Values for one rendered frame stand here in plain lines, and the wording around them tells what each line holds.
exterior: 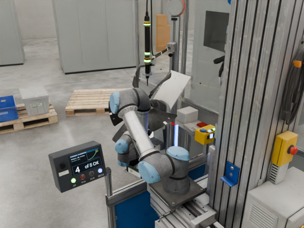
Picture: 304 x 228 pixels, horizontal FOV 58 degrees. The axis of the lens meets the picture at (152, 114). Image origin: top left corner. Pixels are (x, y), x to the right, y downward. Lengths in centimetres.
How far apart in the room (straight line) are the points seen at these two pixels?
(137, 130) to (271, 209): 70
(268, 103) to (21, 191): 286
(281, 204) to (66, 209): 224
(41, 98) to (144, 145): 353
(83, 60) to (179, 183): 637
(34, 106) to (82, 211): 234
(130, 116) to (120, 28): 628
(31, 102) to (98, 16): 348
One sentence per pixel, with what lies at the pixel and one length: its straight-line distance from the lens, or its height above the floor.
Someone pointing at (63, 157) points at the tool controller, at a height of 125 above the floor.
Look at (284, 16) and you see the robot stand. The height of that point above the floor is 193.
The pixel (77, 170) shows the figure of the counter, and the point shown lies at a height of 116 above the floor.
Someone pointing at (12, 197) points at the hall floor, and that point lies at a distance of 341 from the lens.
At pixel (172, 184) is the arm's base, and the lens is 147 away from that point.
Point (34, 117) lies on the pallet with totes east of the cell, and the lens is 480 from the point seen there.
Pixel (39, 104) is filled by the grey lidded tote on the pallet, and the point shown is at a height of 33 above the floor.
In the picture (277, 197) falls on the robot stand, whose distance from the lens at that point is 130.
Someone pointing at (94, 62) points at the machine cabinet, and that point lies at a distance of 763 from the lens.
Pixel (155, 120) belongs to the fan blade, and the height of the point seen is 117.
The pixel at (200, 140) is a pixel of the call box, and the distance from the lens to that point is 205.
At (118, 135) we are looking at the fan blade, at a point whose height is 99.
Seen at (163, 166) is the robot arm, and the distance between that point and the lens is 135.
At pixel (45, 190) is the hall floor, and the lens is 336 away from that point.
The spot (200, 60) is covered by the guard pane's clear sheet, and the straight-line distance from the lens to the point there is 262.
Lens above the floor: 201
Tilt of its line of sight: 24 degrees down
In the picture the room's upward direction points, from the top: straight up
